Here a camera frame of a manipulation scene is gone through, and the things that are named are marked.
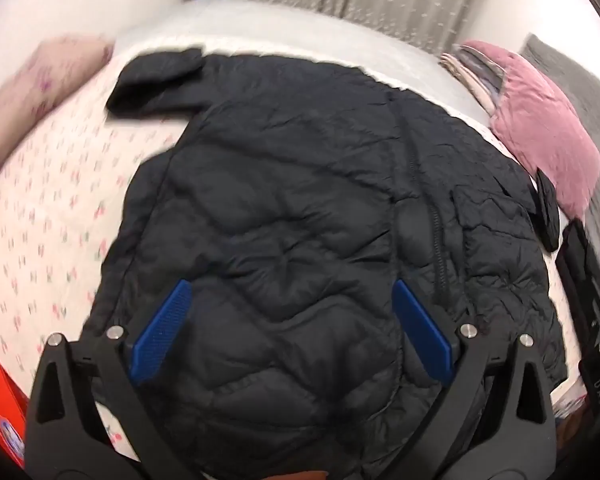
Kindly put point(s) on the cherry print bed sheet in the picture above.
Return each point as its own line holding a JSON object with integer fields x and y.
{"x": 55, "y": 210}

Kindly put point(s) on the dark grey fuzzy throw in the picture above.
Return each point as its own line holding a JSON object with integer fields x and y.
{"x": 595, "y": 110}

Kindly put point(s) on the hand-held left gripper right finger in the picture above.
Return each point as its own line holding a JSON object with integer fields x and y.
{"x": 422, "y": 332}

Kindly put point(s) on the black quilted jacket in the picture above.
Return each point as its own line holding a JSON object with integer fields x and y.
{"x": 305, "y": 210}

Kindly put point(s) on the pink floral pillow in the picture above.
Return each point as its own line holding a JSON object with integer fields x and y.
{"x": 30, "y": 80}

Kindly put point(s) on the stack of folded clothes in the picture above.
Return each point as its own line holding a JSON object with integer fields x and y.
{"x": 472, "y": 75}

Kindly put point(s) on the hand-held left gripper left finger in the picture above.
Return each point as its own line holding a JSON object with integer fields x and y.
{"x": 162, "y": 330}

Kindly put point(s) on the light grey blanket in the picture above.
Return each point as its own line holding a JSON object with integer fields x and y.
{"x": 305, "y": 35}

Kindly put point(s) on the pink velvet cushion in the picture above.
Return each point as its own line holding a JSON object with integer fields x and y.
{"x": 540, "y": 120}

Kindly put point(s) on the red box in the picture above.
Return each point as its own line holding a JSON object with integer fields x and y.
{"x": 0, "y": 400}

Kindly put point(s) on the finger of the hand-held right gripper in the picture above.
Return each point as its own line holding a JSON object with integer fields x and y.
{"x": 548, "y": 210}

